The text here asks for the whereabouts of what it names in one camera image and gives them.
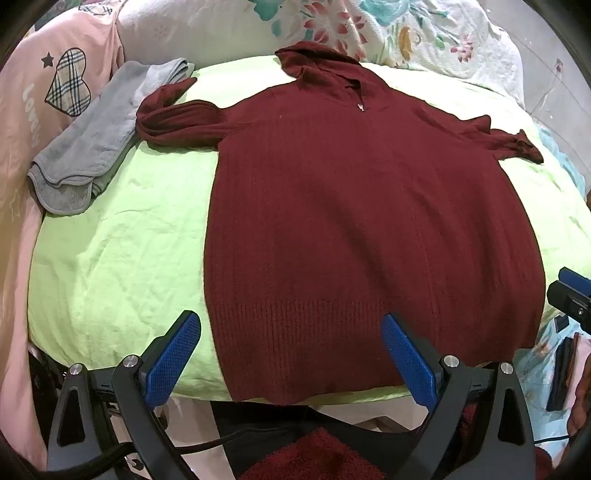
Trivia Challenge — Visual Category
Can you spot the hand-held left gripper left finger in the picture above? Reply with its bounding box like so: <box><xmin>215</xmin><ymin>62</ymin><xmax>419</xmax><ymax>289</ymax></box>
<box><xmin>46</xmin><ymin>310</ymin><xmax>201</xmax><ymax>480</ymax></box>

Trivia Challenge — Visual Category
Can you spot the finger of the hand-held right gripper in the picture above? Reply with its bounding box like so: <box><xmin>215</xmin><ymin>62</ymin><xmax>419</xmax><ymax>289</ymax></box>
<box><xmin>547</xmin><ymin>267</ymin><xmax>591</xmax><ymax>333</ymax></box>

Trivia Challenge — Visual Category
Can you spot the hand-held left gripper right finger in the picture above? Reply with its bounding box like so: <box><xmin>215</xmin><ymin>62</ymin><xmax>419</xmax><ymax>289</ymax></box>
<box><xmin>379</xmin><ymin>313</ymin><xmax>541</xmax><ymax>480</ymax></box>

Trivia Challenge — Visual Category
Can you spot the maroon knit hooded sweater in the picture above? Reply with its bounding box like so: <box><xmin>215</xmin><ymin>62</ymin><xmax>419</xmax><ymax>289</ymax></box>
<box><xmin>135</xmin><ymin>41</ymin><xmax>546</xmax><ymax>407</ymax></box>

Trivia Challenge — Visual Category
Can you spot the black wallet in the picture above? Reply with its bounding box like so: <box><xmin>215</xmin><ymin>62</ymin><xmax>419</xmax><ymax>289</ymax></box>
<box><xmin>546</xmin><ymin>335</ymin><xmax>578</xmax><ymax>412</ymax></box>

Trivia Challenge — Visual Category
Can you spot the light blue printed sheet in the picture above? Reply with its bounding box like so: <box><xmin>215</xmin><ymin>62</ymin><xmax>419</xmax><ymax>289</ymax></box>
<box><xmin>512</xmin><ymin>124</ymin><xmax>591</xmax><ymax>444</ymax></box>

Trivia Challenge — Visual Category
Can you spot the dark red fuzzy cloth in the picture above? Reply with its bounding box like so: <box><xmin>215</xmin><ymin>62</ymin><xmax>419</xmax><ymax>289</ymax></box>
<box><xmin>235</xmin><ymin>427</ymin><xmax>389</xmax><ymax>480</ymax></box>

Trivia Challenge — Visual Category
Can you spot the light green bed sheet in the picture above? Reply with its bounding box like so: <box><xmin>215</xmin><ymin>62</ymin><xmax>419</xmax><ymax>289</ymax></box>
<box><xmin>28</xmin><ymin>54</ymin><xmax>589</xmax><ymax>401</ymax></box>

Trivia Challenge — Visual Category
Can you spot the grey towel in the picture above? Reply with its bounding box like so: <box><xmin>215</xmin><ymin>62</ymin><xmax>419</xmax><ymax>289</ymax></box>
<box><xmin>28</xmin><ymin>58</ymin><xmax>197</xmax><ymax>217</ymax></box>

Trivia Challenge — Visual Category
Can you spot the pink quilt with heart print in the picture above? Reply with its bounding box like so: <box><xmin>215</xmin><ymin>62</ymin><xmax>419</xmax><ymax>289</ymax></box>
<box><xmin>0</xmin><ymin>0</ymin><xmax>127</xmax><ymax>467</ymax></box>

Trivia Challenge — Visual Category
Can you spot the white floral quilt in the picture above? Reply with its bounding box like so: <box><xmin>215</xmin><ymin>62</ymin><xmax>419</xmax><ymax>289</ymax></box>
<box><xmin>115</xmin><ymin>0</ymin><xmax>527</xmax><ymax>109</ymax></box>

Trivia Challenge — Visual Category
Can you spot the black cable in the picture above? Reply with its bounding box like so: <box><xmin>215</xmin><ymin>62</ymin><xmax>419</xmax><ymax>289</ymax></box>
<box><xmin>60</xmin><ymin>427</ymin><xmax>296</xmax><ymax>476</ymax></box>

